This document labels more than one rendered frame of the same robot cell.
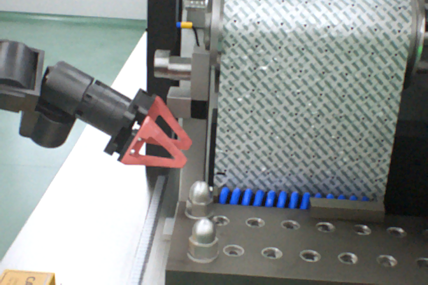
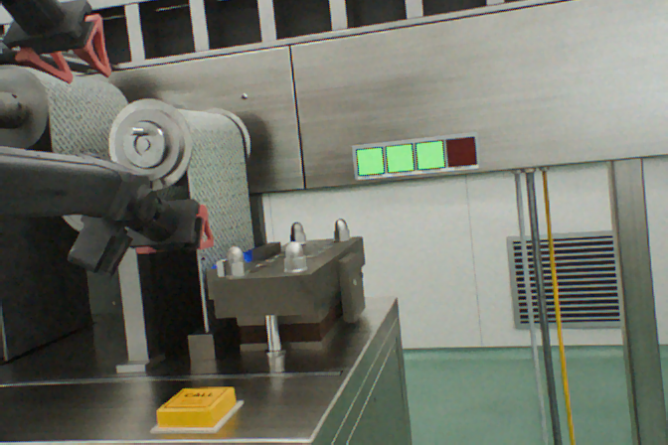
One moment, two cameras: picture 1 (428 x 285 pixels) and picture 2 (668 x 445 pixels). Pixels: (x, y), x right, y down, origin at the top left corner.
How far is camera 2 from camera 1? 101 cm
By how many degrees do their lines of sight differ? 76
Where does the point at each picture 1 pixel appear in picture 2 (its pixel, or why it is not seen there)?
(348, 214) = (273, 249)
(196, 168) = (148, 285)
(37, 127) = (111, 252)
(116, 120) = (177, 216)
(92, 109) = (165, 209)
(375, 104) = (241, 183)
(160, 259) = (178, 370)
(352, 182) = (245, 241)
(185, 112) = not seen: hidden behind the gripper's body
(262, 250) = not seen: hidden behind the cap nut
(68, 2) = not seen: outside the picture
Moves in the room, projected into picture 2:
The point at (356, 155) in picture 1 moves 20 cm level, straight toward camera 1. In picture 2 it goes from (242, 222) to (335, 216)
